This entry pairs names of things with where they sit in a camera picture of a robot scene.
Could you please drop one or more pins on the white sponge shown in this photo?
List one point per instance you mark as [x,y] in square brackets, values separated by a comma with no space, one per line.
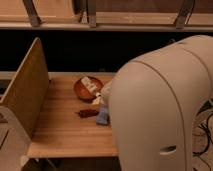
[90,86]

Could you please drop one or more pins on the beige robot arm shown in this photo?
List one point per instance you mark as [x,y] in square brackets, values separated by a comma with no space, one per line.
[153,103]

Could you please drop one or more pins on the brown wooden bowl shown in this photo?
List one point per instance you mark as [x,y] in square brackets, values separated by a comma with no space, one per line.
[81,91]

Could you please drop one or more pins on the blue cloth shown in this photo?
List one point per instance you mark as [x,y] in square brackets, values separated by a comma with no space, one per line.
[103,116]

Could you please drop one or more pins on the dark red chili pepper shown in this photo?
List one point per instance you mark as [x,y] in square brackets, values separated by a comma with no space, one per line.
[87,113]

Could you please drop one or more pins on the left wooden side panel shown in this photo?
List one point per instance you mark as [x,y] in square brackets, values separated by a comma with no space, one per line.
[23,98]

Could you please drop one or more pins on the upper wooden shelf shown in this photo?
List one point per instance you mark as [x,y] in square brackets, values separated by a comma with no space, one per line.
[111,15]

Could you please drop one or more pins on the middle metal shelf bracket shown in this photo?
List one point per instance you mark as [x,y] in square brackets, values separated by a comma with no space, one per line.
[91,13]

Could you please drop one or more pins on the metal shelf bracket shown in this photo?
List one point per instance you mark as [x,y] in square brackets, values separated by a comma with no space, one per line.
[34,19]
[184,13]
[91,13]

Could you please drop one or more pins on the left metal shelf bracket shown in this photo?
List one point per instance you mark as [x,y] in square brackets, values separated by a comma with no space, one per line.
[34,19]

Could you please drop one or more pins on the right metal shelf bracket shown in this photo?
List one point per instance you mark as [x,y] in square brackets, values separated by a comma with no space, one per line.
[184,13]

